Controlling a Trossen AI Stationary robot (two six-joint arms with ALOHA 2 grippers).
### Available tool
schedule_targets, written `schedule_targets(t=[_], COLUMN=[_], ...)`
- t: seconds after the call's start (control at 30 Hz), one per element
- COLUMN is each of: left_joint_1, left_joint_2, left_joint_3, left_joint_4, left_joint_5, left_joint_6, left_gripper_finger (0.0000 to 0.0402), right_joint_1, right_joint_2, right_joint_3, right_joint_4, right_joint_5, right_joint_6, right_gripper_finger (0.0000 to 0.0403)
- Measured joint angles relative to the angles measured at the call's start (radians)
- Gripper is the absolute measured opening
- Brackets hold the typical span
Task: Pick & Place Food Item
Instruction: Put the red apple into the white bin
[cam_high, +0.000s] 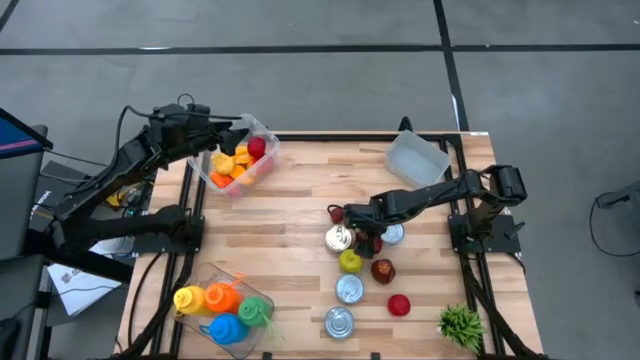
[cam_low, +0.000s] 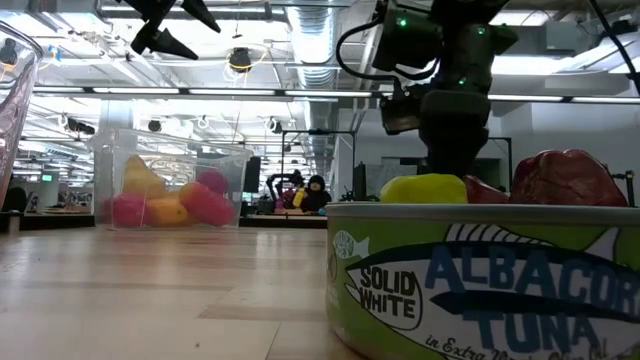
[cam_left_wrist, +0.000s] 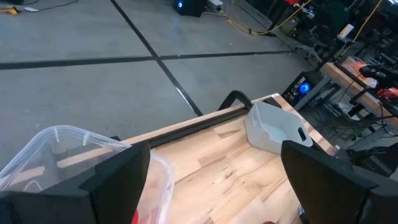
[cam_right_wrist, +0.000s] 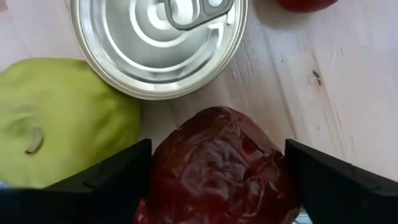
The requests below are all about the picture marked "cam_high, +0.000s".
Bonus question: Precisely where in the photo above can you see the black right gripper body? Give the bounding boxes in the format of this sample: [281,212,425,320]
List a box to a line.
[343,199,391,235]

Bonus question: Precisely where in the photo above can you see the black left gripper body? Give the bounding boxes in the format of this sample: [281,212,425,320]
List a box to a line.
[192,117,236,154]

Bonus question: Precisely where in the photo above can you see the large dark red fruit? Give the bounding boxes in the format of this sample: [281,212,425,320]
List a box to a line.
[355,229,385,257]

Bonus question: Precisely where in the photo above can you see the small yellow toy fruit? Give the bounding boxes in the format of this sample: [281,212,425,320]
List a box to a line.
[211,152,236,175]

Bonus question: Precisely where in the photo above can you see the red toy tomato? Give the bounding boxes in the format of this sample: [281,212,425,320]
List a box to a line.
[387,293,412,318]
[246,136,267,160]

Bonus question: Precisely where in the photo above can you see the dark red brown apple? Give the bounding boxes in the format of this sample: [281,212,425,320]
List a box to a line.
[370,258,397,286]

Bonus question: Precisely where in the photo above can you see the gold top tin can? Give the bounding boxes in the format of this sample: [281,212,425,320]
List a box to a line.
[324,224,356,253]

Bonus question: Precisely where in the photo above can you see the silver top tin can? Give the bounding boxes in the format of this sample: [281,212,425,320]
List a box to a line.
[382,223,406,246]

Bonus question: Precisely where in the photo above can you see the green squeeze bottle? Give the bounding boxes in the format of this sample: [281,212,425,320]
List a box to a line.
[237,295,284,341]

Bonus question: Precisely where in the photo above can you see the orange squeeze bottle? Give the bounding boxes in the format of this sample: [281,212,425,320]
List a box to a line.
[204,272,247,315]

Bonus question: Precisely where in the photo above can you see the yellow squeeze bottle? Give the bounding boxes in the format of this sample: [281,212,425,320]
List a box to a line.
[172,284,211,317]

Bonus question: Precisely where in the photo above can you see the blue squeeze bottle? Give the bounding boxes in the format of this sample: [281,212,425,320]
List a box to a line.
[199,312,250,346]

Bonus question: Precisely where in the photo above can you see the green toy apple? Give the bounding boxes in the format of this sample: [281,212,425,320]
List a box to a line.
[338,248,364,274]

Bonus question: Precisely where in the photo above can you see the clear plastic bin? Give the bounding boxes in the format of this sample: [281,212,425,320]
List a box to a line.
[169,262,276,360]
[187,113,281,200]

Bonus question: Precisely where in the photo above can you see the red label tin can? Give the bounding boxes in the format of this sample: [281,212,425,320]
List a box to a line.
[334,273,366,306]

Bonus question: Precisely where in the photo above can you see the grey plastic bin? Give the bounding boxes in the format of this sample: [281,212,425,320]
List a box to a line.
[383,129,452,193]

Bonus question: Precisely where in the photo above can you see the green label tuna can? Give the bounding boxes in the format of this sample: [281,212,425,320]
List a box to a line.
[324,306,356,339]

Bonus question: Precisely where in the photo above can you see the small green potted plant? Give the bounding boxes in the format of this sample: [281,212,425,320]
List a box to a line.
[438,304,486,355]

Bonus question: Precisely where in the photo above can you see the white plastic bottle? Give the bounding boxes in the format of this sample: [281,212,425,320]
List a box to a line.
[94,234,136,256]

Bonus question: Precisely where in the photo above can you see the black equipment stand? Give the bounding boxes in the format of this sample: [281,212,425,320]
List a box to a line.
[24,162,139,284]

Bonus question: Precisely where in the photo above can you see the blue screen computer monitor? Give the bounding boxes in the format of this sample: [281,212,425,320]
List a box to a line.
[0,107,54,161]

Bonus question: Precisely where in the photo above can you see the grey cart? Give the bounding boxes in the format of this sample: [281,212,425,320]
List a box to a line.
[0,149,46,261]

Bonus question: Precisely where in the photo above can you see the white paper sheet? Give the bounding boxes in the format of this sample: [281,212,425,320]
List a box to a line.
[46,261,124,317]

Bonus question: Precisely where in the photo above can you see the grey floor object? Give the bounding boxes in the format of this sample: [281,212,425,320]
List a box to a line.
[597,179,640,211]

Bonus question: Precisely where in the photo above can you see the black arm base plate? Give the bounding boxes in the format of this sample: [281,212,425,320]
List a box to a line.
[448,213,522,255]
[132,214,206,255]

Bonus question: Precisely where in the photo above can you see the thick black cable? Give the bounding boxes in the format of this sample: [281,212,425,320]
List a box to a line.
[126,251,166,351]

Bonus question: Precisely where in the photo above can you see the thin black floor cable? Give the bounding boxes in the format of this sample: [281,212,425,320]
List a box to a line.
[588,191,640,259]

